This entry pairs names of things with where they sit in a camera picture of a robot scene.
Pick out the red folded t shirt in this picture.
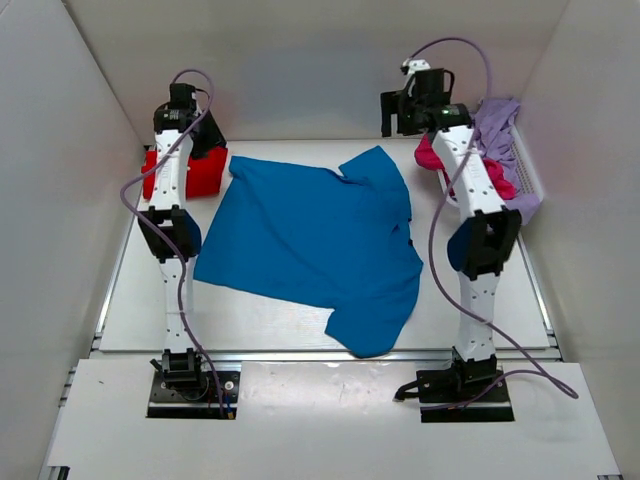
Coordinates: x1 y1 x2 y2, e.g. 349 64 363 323
141 147 228 200

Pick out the blue t shirt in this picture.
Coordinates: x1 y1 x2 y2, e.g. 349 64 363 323
194 146 423 358

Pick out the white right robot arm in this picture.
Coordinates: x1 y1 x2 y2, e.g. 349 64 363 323
381 60 521 401

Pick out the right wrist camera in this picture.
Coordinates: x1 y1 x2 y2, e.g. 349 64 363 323
400 58 431 77

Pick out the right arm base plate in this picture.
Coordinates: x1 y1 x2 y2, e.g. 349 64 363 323
393 363 515 424

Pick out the white plastic basket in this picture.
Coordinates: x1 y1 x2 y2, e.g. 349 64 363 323
431 125 543 220

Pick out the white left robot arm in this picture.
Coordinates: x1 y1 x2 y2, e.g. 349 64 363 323
138 81 225 398

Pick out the lavender t shirt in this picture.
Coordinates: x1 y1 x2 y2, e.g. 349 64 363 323
474 98 541 226

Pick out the pink t shirt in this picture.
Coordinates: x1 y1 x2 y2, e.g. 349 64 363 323
414 136 516 200

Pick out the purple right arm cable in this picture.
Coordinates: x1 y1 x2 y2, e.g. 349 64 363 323
409 35 580 413

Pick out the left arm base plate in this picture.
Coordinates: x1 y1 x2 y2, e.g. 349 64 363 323
146 363 241 421

